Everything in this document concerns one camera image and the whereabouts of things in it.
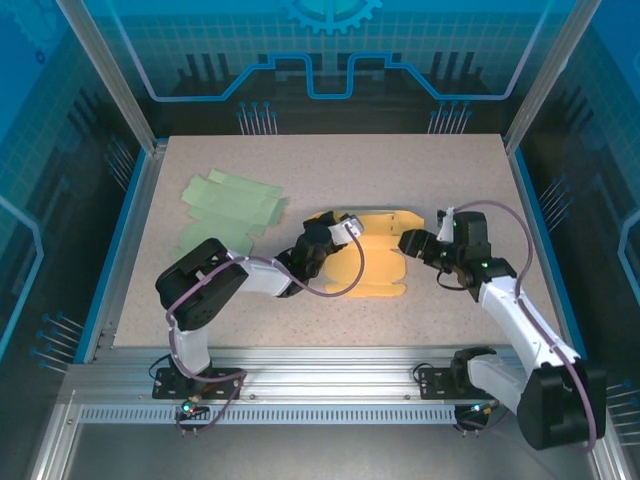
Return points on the yellow paper box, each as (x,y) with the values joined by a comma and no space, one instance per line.
(380,270)

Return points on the green paper box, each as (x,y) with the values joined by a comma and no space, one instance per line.
(235,205)

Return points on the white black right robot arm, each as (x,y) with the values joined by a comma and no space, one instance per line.
(505,305)

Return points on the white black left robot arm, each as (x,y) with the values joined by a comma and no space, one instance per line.
(265,277)

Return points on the blue table edge strip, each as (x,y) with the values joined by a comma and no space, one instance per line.
(545,250)
(111,250)

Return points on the connector with green light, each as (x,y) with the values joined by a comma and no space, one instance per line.
(475,411)
(190,409)

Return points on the aluminium frame beam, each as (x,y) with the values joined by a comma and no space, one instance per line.
(325,375)

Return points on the aluminium frame post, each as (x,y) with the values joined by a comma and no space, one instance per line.
(117,75)
(545,75)

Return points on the aluminium side rail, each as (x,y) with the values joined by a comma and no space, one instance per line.
(126,250)

